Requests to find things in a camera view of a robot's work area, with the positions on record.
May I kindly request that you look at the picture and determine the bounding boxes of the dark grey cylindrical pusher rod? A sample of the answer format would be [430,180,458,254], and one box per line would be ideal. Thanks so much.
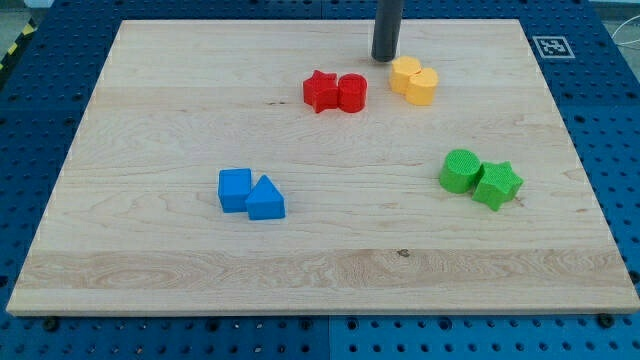
[371,0,404,62]

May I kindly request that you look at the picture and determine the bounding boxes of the yellow hexagon block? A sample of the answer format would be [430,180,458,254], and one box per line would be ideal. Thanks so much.
[389,56,422,94]

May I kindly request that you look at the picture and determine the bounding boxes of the red cylinder block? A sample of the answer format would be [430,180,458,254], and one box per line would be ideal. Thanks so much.
[338,73,368,113]

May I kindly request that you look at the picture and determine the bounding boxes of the yellow heart block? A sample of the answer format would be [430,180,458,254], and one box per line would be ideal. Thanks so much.
[405,68,439,106]

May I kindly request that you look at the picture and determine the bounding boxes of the red star block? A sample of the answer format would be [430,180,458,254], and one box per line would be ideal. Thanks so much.
[303,70,338,113]

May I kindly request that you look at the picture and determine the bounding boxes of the green cylinder block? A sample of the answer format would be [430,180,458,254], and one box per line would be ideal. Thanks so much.
[439,149,481,194]

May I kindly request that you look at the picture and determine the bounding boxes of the white fiducial marker tag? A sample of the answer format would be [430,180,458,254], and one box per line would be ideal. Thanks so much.
[532,35,575,59]

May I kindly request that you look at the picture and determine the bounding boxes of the green star block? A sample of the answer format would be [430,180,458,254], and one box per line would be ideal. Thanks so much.
[472,161,524,211]

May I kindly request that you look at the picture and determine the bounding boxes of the light wooden board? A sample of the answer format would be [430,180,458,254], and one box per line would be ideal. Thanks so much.
[7,19,639,317]

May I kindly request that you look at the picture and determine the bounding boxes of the blue triangle block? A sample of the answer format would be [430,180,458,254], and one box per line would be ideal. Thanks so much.
[245,175,286,221]

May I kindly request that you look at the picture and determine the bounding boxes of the blue cube block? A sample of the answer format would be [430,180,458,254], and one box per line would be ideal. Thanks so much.
[217,168,252,213]

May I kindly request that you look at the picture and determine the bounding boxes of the yellow black hazard tape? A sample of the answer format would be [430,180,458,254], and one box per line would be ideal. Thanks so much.
[1,18,38,72]

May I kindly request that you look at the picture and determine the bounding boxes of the white cable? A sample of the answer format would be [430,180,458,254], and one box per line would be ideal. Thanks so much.
[610,13,640,50]

